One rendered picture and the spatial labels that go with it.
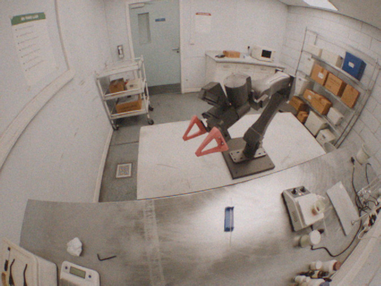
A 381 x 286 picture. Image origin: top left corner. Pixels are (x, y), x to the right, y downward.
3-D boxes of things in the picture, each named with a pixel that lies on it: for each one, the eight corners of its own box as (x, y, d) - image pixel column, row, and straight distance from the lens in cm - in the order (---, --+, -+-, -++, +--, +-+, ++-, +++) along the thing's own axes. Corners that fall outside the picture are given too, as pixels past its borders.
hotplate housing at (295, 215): (280, 192, 73) (289, 183, 67) (300, 187, 81) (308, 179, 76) (293, 237, 70) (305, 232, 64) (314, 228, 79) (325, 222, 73)
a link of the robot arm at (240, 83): (241, 93, 33) (270, 70, 40) (215, 81, 38) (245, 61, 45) (244, 125, 41) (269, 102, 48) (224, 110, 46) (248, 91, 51)
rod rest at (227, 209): (224, 207, 60) (227, 204, 57) (233, 207, 61) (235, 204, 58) (224, 231, 58) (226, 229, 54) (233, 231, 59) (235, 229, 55)
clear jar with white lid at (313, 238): (299, 249, 71) (312, 246, 65) (297, 236, 71) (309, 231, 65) (309, 245, 75) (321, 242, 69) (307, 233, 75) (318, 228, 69)
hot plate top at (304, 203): (296, 199, 66) (297, 198, 65) (314, 193, 74) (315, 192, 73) (305, 226, 64) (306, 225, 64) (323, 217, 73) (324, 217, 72)
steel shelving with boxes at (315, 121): (281, 110, 347) (305, 26, 318) (292, 110, 377) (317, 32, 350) (323, 160, 289) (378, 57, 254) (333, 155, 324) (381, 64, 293)
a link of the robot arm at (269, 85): (262, 94, 42) (299, 74, 68) (237, 82, 46) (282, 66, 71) (255, 127, 49) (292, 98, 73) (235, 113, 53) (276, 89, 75)
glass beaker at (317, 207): (307, 205, 67) (319, 196, 62) (315, 201, 72) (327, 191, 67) (313, 220, 67) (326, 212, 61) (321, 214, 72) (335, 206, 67)
